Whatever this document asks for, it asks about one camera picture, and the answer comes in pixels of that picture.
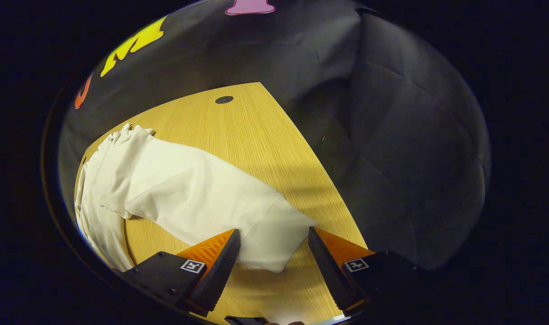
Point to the cream white sweatshirt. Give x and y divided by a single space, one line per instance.
188 189

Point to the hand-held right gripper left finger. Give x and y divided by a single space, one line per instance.
220 275

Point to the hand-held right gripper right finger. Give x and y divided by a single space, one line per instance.
330 275

